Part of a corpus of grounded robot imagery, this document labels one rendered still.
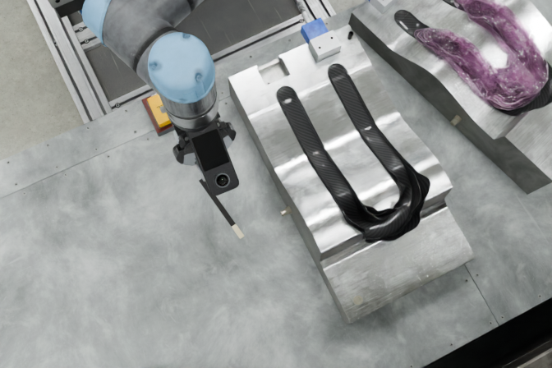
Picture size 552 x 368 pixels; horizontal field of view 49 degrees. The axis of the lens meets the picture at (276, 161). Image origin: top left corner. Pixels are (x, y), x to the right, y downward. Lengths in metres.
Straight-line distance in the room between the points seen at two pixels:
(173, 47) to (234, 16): 1.27
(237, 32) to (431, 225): 1.05
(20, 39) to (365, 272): 1.60
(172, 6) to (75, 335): 0.65
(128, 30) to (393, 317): 0.71
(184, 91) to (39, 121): 1.50
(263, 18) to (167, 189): 0.93
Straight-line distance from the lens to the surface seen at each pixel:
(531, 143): 1.21
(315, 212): 1.05
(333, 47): 1.17
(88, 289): 1.20
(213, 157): 0.89
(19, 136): 2.20
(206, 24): 1.99
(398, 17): 1.30
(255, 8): 2.01
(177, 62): 0.73
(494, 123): 1.23
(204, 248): 1.17
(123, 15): 0.79
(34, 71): 2.27
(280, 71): 1.20
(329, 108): 1.15
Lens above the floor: 1.96
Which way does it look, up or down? 74 degrees down
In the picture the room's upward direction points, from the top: 7 degrees clockwise
